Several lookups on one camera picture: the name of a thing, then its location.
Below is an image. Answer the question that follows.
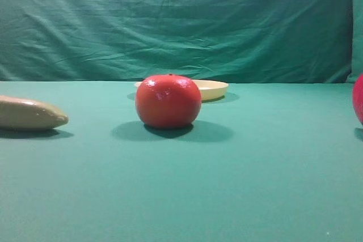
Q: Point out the red apple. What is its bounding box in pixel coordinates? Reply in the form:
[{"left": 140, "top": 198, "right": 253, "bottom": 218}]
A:
[{"left": 352, "top": 74, "right": 363, "bottom": 124}]

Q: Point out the yellow plate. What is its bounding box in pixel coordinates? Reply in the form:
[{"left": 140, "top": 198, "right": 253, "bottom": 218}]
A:
[{"left": 134, "top": 75, "right": 229, "bottom": 103}]

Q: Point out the red orange fruit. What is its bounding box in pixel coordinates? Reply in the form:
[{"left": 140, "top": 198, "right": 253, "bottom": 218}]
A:
[{"left": 135, "top": 74, "right": 202, "bottom": 129}]

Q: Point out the green backdrop cloth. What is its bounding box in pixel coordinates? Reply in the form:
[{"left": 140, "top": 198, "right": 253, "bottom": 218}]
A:
[{"left": 1, "top": 0, "right": 362, "bottom": 83}]

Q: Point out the pale yellow banana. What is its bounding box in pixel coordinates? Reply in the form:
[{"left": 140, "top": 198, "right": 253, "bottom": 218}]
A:
[{"left": 1, "top": 95, "right": 69, "bottom": 130}]

